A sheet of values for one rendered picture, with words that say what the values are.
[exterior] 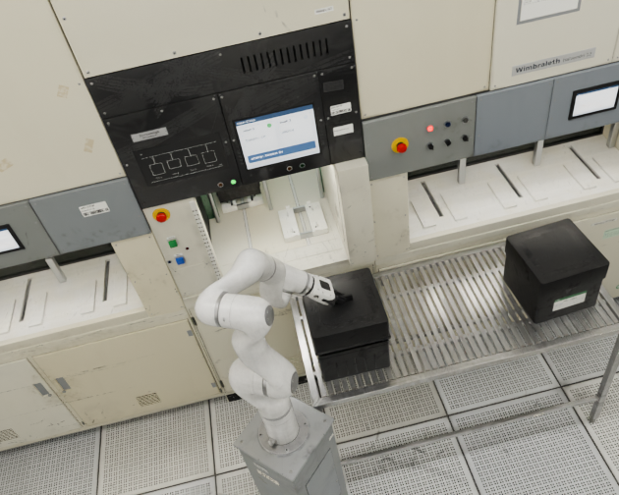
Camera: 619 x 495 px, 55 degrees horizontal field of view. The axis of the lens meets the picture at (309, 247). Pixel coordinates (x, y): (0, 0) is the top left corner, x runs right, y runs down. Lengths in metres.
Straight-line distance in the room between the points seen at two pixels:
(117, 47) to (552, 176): 2.06
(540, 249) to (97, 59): 1.76
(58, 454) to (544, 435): 2.49
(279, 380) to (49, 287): 1.52
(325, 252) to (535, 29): 1.24
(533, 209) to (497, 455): 1.17
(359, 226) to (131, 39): 1.14
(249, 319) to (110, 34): 0.97
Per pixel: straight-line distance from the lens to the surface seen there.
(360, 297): 2.29
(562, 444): 3.22
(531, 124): 2.56
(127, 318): 2.82
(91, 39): 2.04
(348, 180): 2.34
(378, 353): 2.36
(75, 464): 3.54
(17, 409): 3.37
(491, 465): 3.11
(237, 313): 1.67
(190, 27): 2.01
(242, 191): 3.00
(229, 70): 2.08
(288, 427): 2.23
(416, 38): 2.19
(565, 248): 2.56
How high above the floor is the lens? 2.80
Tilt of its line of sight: 44 degrees down
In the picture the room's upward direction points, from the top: 11 degrees counter-clockwise
